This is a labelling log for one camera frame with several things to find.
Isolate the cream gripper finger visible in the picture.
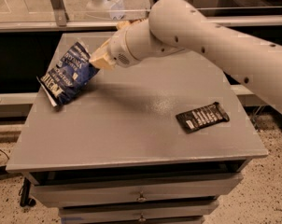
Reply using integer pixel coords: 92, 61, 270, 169
90, 51, 116, 70
98, 39, 110, 54

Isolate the blue chip bag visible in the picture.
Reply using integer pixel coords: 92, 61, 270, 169
37, 41, 99, 106

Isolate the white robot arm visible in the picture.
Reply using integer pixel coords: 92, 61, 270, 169
90, 0, 282, 114

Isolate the yellow brown chip bag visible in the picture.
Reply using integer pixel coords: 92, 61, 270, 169
116, 18, 147, 31

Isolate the grey drawer cabinet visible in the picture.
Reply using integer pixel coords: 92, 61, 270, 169
6, 28, 269, 224

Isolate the black snack bar wrapper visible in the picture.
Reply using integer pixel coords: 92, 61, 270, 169
176, 102, 230, 133

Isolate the top drawer with knob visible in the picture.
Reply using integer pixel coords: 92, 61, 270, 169
31, 173, 243, 207

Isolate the drawer with knob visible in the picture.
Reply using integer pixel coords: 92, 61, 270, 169
59, 200, 219, 224
31, 173, 243, 207

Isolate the black caster leg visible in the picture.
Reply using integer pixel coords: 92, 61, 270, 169
19, 178, 36, 207

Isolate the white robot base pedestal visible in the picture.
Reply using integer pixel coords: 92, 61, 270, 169
85, 0, 125, 21

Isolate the metal fence post left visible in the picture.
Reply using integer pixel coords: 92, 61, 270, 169
50, 0, 68, 27

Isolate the black cable on floor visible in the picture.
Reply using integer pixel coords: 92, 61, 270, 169
0, 142, 11, 161

